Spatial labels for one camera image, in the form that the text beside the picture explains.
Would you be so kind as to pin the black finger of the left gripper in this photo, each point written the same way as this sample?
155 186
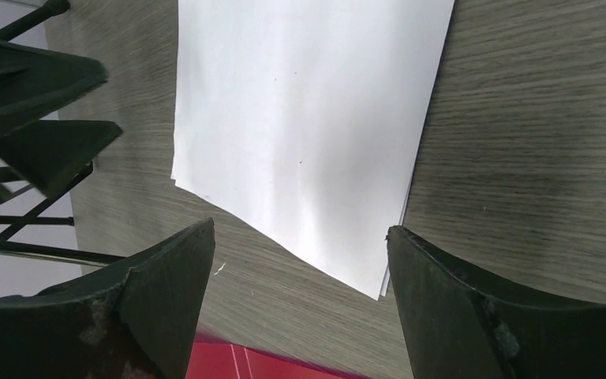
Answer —
35 82

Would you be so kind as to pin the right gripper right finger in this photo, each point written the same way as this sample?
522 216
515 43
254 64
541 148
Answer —
462 321

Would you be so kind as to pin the white paper sheets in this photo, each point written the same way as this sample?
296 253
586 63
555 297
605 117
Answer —
303 119

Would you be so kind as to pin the black perforated music stand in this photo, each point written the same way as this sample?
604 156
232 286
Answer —
21 204

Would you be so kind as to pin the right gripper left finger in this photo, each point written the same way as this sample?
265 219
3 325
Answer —
135 318

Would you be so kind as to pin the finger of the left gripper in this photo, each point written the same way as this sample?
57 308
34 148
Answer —
49 154

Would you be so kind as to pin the red plastic folder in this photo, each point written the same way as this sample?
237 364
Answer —
212 357

